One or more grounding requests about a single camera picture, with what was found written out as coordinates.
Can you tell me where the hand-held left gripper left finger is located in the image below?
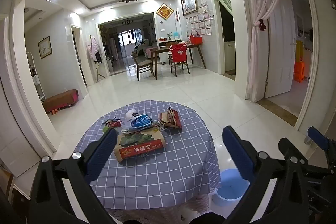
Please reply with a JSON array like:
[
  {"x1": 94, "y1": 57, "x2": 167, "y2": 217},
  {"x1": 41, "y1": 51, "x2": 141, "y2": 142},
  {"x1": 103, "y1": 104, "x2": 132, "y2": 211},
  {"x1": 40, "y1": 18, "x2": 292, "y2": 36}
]
[{"x1": 29, "y1": 128, "x2": 118, "y2": 224}]

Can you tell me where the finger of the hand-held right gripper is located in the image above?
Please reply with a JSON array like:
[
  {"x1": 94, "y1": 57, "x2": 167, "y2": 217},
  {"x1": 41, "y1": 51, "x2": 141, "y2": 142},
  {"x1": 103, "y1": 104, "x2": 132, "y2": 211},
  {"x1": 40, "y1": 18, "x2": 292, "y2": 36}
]
[
  {"x1": 278, "y1": 137, "x2": 328, "y2": 169},
  {"x1": 308, "y1": 126, "x2": 332, "y2": 153}
]

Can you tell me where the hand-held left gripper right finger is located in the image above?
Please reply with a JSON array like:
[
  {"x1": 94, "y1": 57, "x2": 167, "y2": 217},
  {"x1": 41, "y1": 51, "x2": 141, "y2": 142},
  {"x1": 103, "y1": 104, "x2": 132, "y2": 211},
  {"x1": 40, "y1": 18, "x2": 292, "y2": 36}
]
[{"x1": 223, "y1": 126, "x2": 315, "y2": 224}]

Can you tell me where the small red wrapper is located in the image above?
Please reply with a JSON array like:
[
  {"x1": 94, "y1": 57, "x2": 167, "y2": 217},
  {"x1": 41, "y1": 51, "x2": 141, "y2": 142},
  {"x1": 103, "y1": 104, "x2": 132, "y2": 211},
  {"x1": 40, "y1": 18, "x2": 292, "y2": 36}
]
[{"x1": 105, "y1": 119, "x2": 124, "y2": 128}]

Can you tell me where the light blue waste bin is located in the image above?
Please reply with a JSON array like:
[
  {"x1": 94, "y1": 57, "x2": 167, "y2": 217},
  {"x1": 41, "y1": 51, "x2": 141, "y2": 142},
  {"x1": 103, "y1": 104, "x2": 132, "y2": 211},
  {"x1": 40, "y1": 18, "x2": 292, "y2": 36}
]
[{"x1": 210, "y1": 168, "x2": 252, "y2": 207}]

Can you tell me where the brown paper bag red label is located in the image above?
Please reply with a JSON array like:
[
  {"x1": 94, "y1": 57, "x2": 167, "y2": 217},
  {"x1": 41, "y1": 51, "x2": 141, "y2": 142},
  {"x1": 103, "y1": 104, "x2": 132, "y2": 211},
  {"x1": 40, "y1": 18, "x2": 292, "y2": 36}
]
[{"x1": 113, "y1": 132, "x2": 168, "y2": 164}]

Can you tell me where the blue white packet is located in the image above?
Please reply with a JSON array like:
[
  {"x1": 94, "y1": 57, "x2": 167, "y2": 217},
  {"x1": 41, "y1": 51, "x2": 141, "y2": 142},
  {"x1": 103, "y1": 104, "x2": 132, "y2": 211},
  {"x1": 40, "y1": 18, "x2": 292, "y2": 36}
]
[{"x1": 122, "y1": 115, "x2": 154, "y2": 132}]

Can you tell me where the silver wrapper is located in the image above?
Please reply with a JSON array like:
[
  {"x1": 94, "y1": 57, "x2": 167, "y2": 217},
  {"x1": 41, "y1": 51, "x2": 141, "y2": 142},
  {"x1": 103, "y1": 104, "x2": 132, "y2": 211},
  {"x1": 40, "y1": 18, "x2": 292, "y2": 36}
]
[{"x1": 152, "y1": 120, "x2": 168, "y2": 132}]

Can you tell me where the brown red carton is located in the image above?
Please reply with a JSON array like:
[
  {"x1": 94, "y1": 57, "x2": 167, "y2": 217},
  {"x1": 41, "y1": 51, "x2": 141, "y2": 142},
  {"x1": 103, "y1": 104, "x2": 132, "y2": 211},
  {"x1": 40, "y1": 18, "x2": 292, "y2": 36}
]
[{"x1": 159, "y1": 107, "x2": 183, "y2": 130}]

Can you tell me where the brown pink bench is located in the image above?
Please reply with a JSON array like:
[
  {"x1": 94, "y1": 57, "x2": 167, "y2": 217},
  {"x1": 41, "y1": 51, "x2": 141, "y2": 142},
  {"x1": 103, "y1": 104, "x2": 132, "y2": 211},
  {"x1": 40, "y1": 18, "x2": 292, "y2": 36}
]
[{"x1": 42, "y1": 89, "x2": 79, "y2": 114}]

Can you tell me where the blue-grey checked tablecloth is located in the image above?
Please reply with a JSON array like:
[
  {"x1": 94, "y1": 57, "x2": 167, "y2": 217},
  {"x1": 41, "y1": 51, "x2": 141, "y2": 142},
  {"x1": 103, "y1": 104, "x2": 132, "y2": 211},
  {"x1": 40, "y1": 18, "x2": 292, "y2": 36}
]
[{"x1": 70, "y1": 100, "x2": 221, "y2": 210}]

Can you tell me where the orange plastic stool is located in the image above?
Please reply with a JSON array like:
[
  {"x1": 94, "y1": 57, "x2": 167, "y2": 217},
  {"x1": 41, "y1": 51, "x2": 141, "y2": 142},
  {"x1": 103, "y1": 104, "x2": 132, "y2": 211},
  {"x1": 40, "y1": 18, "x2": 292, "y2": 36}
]
[{"x1": 293, "y1": 61, "x2": 306, "y2": 82}]

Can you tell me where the wooden coat stand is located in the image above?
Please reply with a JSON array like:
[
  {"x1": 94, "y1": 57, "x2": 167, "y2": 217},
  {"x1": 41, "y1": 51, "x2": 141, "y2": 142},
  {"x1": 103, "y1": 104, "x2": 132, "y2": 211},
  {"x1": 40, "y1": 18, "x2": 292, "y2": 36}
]
[{"x1": 89, "y1": 35, "x2": 107, "y2": 83}]

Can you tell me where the white standing rack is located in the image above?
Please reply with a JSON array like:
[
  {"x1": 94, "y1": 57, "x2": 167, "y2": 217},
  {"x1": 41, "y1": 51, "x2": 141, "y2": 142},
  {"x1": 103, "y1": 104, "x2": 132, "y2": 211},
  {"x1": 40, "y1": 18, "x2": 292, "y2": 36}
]
[{"x1": 26, "y1": 52, "x2": 46, "y2": 104}]

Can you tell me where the white appliance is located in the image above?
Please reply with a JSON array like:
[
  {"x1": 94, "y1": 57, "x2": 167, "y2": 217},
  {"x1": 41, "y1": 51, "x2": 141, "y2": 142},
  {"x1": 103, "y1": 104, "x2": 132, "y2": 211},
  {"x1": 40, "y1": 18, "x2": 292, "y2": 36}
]
[{"x1": 224, "y1": 40, "x2": 236, "y2": 73}]

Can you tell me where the pink door curtain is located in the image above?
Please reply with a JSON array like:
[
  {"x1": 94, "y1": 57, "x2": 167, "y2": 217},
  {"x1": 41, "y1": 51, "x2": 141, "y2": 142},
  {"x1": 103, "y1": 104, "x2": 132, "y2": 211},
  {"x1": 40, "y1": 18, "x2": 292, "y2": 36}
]
[{"x1": 243, "y1": 0, "x2": 302, "y2": 102}]

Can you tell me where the white door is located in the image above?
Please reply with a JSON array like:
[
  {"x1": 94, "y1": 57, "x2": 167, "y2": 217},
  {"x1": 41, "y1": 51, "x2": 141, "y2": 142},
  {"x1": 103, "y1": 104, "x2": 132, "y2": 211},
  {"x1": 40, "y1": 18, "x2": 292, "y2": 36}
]
[{"x1": 264, "y1": 0, "x2": 297, "y2": 98}]

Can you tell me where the wooden dining chair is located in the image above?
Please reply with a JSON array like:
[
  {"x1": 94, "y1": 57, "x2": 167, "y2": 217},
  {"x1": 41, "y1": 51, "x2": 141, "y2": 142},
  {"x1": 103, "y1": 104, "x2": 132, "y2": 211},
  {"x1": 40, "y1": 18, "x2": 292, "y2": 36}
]
[
  {"x1": 169, "y1": 46, "x2": 191, "y2": 77},
  {"x1": 131, "y1": 52, "x2": 155, "y2": 82}
]

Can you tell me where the pink jacket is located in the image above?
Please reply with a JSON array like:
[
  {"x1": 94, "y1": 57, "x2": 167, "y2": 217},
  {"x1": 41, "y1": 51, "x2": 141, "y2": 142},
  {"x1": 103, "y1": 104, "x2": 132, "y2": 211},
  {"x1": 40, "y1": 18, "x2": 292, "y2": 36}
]
[{"x1": 87, "y1": 36, "x2": 100, "y2": 62}]

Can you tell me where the grey sofa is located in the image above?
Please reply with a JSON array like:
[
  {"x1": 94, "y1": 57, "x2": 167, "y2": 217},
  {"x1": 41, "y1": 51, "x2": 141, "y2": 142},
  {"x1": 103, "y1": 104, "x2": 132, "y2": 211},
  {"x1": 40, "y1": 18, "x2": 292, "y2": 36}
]
[{"x1": 134, "y1": 40, "x2": 150, "y2": 58}]

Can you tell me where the red white garment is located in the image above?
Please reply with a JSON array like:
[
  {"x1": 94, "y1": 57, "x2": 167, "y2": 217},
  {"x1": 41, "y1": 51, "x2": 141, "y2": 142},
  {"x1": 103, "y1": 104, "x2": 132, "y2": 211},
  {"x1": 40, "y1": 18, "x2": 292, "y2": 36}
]
[{"x1": 169, "y1": 43, "x2": 188, "y2": 64}]

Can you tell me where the wooden dining table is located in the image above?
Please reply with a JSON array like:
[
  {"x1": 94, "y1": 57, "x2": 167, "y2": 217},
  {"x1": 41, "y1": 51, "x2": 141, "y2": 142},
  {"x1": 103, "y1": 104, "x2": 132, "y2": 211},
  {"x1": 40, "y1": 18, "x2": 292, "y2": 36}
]
[{"x1": 148, "y1": 43, "x2": 206, "y2": 80}]

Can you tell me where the framed flower painting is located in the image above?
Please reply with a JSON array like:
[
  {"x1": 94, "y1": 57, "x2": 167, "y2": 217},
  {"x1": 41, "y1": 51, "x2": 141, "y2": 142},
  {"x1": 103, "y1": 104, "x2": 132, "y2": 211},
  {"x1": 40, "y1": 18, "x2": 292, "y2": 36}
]
[{"x1": 37, "y1": 36, "x2": 52, "y2": 59}]

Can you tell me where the white sideboard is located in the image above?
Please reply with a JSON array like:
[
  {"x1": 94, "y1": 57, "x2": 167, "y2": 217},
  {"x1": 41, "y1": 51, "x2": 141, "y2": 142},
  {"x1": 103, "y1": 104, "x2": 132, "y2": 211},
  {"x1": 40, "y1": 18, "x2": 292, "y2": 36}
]
[{"x1": 157, "y1": 39, "x2": 181, "y2": 64}]

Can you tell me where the group of wall certificates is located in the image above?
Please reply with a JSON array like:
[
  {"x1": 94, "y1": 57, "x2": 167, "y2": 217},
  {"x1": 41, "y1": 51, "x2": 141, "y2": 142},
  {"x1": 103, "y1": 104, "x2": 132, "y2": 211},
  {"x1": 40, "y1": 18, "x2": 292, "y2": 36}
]
[{"x1": 185, "y1": 0, "x2": 214, "y2": 37}]

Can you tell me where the framed wall picture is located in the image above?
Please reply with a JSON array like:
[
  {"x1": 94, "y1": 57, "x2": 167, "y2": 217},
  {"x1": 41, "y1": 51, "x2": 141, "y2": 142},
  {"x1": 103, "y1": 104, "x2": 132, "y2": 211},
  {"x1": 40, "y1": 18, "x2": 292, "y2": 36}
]
[{"x1": 181, "y1": 0, "x2": 198, "y2": 16}]

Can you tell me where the red gold diamond wall decoration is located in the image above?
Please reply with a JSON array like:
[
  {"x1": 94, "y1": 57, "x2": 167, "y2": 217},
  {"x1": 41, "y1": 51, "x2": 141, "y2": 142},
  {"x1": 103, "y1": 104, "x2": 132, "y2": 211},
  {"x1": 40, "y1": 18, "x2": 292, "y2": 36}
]
[{"x1": 156, "y1": 3, "x2": 174, "y2": 20}]

